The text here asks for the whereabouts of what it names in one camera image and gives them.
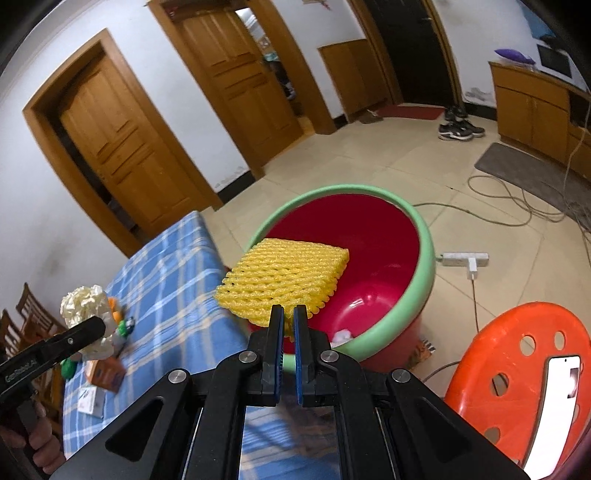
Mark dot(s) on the printed packet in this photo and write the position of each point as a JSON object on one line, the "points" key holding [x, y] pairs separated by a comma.
{"points": [[427, 350]]}

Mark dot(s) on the orange cardboard box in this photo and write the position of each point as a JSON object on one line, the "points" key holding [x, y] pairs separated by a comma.
{"points": [[106, 374]]}

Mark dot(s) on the blue plaid tablecloth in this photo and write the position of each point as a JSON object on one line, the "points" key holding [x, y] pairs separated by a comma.
{"points": [[175, 286]]}

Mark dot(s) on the green clover shaped container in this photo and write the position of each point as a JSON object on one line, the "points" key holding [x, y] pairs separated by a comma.
{"points": [[69, 369]]}

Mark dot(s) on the orange plastic stool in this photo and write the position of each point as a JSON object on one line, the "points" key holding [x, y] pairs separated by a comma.
{"points": [[508, 332]]}

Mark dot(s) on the small white box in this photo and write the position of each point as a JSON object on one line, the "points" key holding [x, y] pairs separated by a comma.
{"points": [[90, 400]]}

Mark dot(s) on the white framed monitor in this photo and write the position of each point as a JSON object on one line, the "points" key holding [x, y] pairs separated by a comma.
{"points": [[556, 60]]}

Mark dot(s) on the white power strip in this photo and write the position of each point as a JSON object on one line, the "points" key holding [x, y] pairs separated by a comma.
{"points": [[455, 259]]}

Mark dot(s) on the brown slippers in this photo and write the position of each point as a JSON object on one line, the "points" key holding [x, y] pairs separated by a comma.
{"points": [[369, 116]]}

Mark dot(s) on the red bin with green rim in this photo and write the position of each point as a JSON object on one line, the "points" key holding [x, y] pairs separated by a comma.
{"points": [[369, 240]]}

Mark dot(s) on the wooden dining chair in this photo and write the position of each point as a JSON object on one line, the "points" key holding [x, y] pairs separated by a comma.
{"points": [[11, 330], [39, 309]]}

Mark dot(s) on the yellow foam fruit net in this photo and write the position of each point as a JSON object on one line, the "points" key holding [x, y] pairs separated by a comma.
{"points": [[281, 277]]}

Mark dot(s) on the white smartphone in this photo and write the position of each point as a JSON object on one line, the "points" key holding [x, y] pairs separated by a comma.
{"points": [[554, 415]]}

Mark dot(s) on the purple bag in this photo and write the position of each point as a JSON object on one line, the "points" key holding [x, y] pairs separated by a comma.
{"points": [[512, 55]]}

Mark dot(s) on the red doormat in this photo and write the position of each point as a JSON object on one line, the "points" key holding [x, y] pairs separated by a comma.
{"points": [[411, 112]]}

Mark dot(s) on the low wooden wall cabinet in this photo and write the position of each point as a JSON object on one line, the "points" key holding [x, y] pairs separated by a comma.
{"points": [[353, 78]]}

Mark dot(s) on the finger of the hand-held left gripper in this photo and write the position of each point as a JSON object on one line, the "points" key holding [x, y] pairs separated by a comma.
{"points": [[78, 337]]}

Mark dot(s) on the black entrance door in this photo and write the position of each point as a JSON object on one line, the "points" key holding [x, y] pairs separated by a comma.
{"points": [[411, 50]]}

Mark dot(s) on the white crumpled tissue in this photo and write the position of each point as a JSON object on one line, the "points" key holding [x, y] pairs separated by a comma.
{"points": [[344, 336]]}

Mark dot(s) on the wooden sideboard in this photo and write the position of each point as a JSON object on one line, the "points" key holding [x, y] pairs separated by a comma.
{"points": [[531, 110]]}

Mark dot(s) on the grey floor mat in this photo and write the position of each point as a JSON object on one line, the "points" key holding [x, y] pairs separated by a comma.
{"points": [[521, 170]]}

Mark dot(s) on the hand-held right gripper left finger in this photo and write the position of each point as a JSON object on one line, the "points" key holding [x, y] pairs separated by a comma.
{"points": [[277, 355]]}

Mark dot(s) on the dark sneaker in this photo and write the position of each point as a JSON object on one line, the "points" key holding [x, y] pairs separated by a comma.
{"points": [[455, 113]]}

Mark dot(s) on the person's left hand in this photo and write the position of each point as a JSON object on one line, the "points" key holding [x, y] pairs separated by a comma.
{"points": [[46, 450]]}

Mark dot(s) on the black white sneaker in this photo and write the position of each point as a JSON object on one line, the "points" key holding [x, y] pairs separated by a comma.
{"points": [[457, 131]]}

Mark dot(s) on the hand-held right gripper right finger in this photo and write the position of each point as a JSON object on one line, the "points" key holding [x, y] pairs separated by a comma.
{"points": [[301, 355]]}

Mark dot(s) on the wooden panel door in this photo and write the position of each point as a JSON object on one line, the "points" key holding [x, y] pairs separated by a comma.
{"points": [[124, 138], [235, 78]]}

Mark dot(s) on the small green white object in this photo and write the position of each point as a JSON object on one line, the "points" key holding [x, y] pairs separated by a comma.
{"points": [[124, 327]]}

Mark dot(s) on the crumpled cream paper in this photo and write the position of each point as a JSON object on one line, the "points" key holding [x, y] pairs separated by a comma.
{"points": [[85, 302]]}

